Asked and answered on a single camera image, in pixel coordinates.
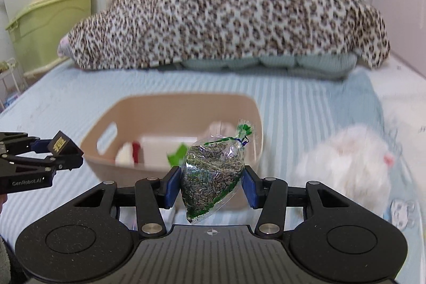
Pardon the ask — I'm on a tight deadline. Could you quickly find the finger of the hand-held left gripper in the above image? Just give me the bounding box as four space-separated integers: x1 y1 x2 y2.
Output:
0 155 84 177
0 132 54 156

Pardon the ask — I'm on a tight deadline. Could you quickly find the white plush toy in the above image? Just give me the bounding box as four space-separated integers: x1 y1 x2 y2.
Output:
294 124 400 215

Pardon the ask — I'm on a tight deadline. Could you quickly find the black packet with yellow print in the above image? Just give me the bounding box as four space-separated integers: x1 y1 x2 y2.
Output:
47 130 84 158

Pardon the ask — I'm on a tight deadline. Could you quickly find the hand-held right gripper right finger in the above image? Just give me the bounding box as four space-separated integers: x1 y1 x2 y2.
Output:
242 167 353 237

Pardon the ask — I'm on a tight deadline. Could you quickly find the green quilted pillow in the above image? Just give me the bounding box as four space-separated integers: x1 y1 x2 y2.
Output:
181 53 359 80

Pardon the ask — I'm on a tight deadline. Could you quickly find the grey fleece clothing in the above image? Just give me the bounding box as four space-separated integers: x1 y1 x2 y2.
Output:
0 231 27 284

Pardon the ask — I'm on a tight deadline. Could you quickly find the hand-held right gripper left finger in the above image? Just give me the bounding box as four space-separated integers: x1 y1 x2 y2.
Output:
71 167 182 237

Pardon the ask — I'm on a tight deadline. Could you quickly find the white and red packet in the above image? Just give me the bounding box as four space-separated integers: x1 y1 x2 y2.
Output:
115 141 142 167

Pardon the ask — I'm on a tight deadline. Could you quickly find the beige plastic basket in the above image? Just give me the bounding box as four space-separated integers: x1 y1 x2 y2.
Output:
80 94 265 215

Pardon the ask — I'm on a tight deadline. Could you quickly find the green plastic storage box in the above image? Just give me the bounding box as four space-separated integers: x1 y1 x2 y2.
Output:
5 0 94 72

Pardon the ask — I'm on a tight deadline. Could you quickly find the clear bag of dried lavender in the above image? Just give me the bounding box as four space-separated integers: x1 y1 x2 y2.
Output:
180 118 256 225

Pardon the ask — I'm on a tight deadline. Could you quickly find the white wire rack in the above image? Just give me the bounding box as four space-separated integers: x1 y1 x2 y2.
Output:
0 58 29 109

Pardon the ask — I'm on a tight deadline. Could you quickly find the leopard print blanket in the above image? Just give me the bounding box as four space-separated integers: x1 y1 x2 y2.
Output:
57 0 391 72

